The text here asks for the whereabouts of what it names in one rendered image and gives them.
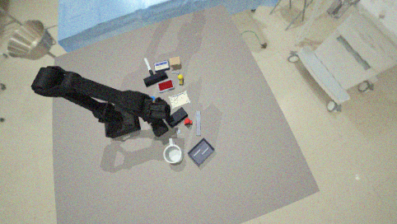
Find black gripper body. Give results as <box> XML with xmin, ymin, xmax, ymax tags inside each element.
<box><xmin>143</xmin><ymin>117</ymin><xmax>169</xmax><ymax>138</ymax></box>

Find red-handled rubber stamp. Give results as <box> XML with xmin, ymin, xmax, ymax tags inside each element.
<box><xmin>184</xmin><ymin>119</ymin><xmax>192</xmax><ymax>125</ymax></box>

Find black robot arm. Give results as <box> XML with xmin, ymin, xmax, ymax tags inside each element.
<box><xmin>31</xmin><ymin>66</ymin><xmax>170</xmax><ymax>126</ymax></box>

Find white mug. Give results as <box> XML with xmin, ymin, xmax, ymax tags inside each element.
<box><xmin>164</xmin><ymin>138</ymin><xmax>184</xmax><ymax>163</ymax></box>

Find yellow rubber stamp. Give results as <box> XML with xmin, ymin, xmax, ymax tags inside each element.
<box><xmin>178</xmin><ymin>74</ymin><xmax>184</xmax><ymax>85</ymax></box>

